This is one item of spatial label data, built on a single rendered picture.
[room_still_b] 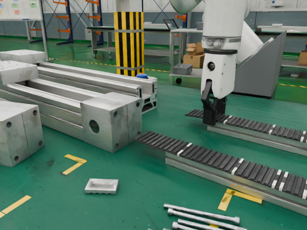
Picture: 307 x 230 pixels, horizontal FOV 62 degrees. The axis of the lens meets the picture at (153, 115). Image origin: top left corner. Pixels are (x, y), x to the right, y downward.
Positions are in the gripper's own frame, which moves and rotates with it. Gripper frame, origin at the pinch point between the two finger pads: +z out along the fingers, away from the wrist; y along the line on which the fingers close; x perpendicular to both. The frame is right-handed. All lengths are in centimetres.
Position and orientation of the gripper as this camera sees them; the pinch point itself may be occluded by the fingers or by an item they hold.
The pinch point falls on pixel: (214, 113)
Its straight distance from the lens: 65.1
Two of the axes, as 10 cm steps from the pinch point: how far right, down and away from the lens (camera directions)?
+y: 5.8, -3.0, 7.6
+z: 0.0, 9.3, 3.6
